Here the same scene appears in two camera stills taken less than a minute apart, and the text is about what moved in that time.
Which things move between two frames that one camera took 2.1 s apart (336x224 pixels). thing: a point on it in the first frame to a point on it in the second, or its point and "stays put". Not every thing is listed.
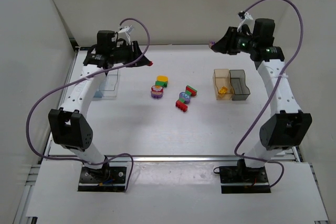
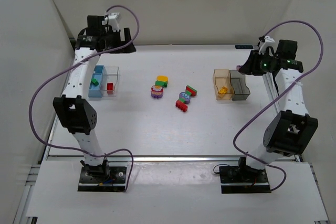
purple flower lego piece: [186, 96] stays put
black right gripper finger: [224, 45] to [255, 65]
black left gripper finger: [135, 51] to [130, 48]
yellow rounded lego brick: [162, 78] stays put
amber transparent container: [224, 89] stays put
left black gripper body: [134, 53] to [122, 40]
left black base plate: [109, 179] stays put
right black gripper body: [229, 41] to [251, 61]
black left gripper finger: [138, 63] to [123, 51]
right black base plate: [238, 179] stays put
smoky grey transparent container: [241, 91] stays put
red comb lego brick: [181, 105] stays put
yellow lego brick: [223, 90] stays put
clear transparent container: [109, 86] stays put
